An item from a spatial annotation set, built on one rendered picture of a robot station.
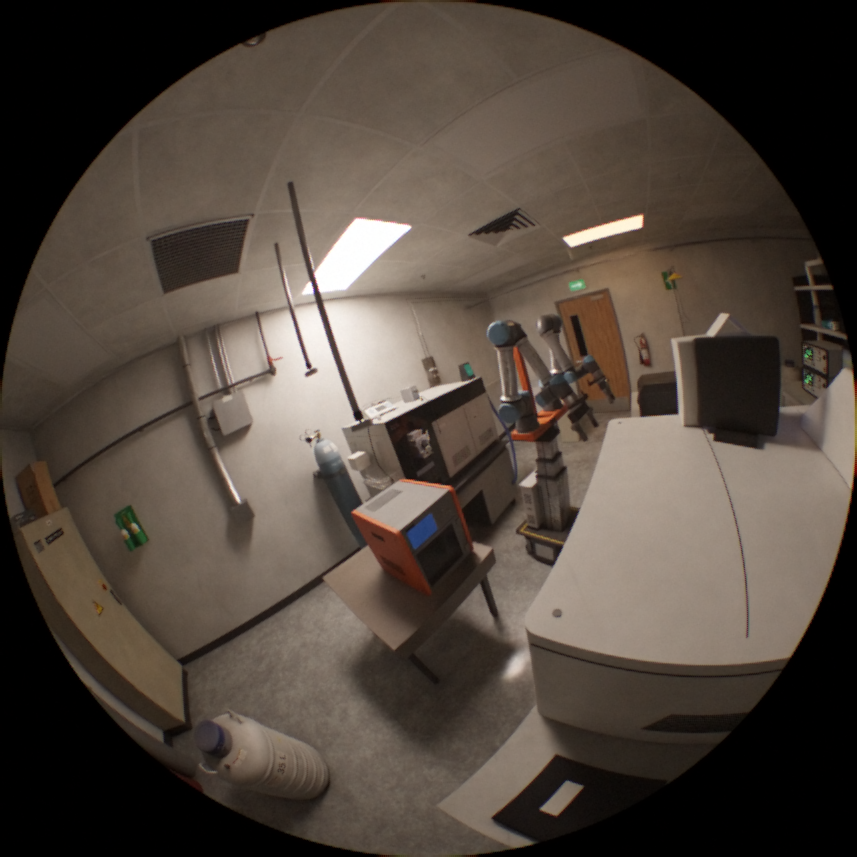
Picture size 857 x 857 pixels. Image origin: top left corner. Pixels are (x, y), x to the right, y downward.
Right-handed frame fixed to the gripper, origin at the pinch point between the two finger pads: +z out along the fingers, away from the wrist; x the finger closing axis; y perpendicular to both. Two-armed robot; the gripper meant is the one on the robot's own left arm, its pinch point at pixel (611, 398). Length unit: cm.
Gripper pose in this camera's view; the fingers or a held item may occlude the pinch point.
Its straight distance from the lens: 179.1
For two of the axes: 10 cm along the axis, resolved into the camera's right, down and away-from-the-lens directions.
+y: 5.2, -4.3, -7.4
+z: 4.7, 8.6, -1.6
